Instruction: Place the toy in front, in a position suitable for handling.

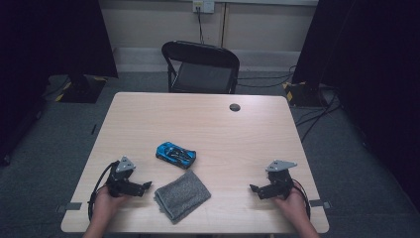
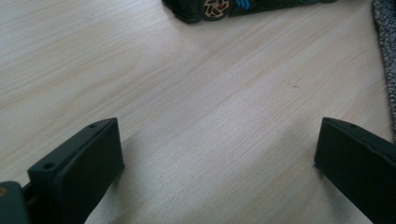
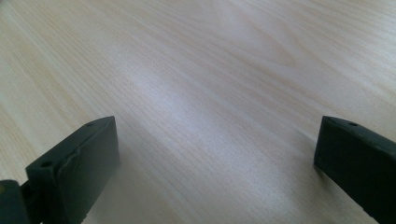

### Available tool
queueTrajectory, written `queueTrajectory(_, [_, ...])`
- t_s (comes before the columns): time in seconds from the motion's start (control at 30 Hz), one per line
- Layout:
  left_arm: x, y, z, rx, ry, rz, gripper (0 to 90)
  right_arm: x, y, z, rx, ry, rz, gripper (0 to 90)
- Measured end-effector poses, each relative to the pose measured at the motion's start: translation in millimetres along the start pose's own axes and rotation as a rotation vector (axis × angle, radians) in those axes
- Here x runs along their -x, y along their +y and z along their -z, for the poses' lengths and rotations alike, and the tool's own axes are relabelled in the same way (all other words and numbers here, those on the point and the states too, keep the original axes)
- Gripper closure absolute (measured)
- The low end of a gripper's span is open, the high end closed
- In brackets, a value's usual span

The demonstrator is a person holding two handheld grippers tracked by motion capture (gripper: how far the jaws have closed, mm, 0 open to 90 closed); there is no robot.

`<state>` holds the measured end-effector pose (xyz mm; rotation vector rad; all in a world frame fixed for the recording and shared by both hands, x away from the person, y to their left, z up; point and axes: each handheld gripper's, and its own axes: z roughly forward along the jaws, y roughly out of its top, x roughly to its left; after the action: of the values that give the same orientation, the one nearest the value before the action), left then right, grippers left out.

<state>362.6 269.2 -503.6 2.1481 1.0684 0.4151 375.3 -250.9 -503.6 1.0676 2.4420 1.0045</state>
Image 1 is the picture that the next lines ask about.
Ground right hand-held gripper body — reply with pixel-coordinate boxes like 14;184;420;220
263;160;298;200

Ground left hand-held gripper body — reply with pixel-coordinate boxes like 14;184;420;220
106;156;147;198

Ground grey cloth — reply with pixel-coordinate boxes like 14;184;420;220
153;169;212;225

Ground blue toy car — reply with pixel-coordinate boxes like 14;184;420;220
155;141;197;171

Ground person's left hand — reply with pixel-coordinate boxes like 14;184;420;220
93;186;131;220

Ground person's right hand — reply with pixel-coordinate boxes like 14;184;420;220
272;189;310;221

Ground grey tape piece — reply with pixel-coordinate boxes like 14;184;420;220
55;201;83;213
309;199;332;209

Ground black stand base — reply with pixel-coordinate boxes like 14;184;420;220
282;80;328;108
53;73;108;104

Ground black folding chair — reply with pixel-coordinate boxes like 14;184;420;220
160;40;241;95

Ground dark curtain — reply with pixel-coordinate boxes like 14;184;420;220
291;0;420;212
0;0;119;167

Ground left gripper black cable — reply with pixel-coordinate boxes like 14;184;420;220
87;161;120;222

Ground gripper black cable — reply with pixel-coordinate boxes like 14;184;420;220
291;178;312;221
87;161;120;222

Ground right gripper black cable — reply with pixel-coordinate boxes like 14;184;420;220
291;178;312;221

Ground black floor cable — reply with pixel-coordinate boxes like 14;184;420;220
237;78;292;89
295;92;342;144
237;64;297;81

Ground thin wall conduit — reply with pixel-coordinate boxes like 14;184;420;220
220;2;230;48

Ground black plugged wall cable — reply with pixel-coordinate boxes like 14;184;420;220
196;6;205;45

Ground white wall socket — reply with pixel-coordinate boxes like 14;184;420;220
192;0;216;14

